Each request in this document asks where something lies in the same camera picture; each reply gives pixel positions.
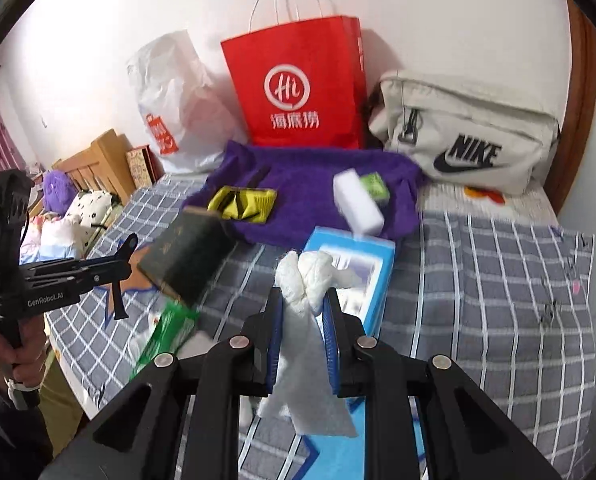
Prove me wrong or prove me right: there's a brown wooden door frame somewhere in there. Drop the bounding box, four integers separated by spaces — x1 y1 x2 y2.
548 0 596 216

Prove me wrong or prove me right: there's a flat white tissue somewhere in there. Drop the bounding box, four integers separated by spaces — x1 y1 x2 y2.
178 330 219 361

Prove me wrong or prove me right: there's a red paper shopping bag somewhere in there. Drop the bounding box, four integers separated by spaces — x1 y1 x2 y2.
220 0 369 151

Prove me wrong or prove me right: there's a purple plush toy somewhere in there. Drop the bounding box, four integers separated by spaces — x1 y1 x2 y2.
42 170 78 213

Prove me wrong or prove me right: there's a yellow and black packet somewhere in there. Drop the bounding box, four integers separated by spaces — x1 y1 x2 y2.
207 186 277 224

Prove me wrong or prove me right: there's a dark green tin box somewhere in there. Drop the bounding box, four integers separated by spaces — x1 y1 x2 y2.
136 206 237 307

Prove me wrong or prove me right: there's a grey checked blanket with stars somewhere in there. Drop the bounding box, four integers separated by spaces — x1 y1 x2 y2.
45 177 596 480

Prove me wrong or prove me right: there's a green pocket tissue pack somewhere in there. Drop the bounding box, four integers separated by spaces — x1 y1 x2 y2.
129 300 201 381

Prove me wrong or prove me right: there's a white plastic shopping bag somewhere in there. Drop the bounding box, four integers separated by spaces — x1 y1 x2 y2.
126 30 249 176

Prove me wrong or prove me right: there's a white polka dot pillow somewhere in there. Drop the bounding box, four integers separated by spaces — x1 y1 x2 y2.
65 190 116 248

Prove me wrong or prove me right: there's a white tissue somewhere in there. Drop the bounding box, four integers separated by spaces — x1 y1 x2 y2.
258 250 359 438
178 330 219 361

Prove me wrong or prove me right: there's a grey waist bag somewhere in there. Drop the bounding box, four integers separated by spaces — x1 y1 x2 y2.
368 70 563 197

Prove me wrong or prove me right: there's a patterned box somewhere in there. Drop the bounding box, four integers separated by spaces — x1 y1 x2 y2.
125 145 166 192

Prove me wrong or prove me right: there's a purple towel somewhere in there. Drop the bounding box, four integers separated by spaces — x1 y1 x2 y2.
182 140 426 247

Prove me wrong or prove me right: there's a pile of pastel clothes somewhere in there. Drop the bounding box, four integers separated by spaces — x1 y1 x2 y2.
20 212 86 266

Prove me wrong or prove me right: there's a person's left forearm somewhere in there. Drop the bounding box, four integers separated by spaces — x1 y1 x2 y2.
0 375 53 480

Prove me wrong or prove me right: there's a wooden headboard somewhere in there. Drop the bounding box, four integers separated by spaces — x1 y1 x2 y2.
52 129 138 206

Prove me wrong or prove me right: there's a blue tissue pack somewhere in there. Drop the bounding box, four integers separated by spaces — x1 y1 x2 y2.
302 226 396 338

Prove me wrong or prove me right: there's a person's left hand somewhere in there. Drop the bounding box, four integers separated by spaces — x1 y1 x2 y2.
0 316 49 388

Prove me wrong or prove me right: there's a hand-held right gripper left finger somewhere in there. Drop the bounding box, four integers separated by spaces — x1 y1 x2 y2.
38 287 285 480

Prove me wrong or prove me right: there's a khaki cloth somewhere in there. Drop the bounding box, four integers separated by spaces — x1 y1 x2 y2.
42 345 86 428

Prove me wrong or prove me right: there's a grey wrist watch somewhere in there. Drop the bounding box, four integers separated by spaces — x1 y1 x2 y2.
5 379 42 411

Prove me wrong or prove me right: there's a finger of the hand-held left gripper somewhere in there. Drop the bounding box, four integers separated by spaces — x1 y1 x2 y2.
78 234 139 287
108 279 130 321

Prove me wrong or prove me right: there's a white sponge block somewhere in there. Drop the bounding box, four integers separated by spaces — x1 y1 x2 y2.
333 170 385 236

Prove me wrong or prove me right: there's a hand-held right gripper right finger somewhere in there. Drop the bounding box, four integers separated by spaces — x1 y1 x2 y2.
323 287 564 480

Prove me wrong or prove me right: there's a green cassette-print packet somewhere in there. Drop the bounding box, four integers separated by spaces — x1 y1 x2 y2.
359 172 389 205

